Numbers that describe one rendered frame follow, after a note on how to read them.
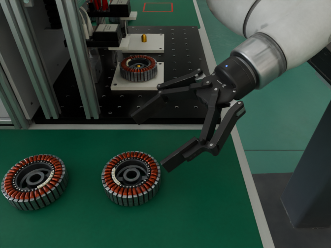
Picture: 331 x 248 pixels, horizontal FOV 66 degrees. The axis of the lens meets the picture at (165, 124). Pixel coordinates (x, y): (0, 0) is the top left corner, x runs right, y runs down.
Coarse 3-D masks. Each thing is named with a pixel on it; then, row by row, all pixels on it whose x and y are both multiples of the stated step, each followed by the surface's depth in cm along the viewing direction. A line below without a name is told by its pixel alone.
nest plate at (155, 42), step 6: (126, 36) 99; (132, 36) 99; (138, 36) 99; (150, 36) 99; (156, 36) 99; (162, 36) 99; (132, 42) 95; (138, 42) 95; (144, 42) 95; (150, 42) 95; (156, 42) 95; (162, 42) 95; (132, 48) 91; (138, 48) 91; (144, 48) 91; (150, 48) 91; (156, 48) 91; (162, 48) 91
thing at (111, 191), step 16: (112, 160) 50; (128, 160) 51; (144, 160) 51; (112, 176) 47; (128, 176) 50; (144, 176) 50; (160, 176) 48; (112, 192) 45; (128, 192) 45; (144, 192) 45
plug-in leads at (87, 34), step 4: (80, 8) 65; (80, 12) 63; (88, 16) 67; (84, 20) 64; (88, 20) 67; (84, 24) 65; (88, 24) 67; (84, 28) 65; (88, 28) 68; (92, 28) 70; (84, 32) 66; (88, 32) 69; (92, 32) 71; (88, 36) 67; (92, 36) 69
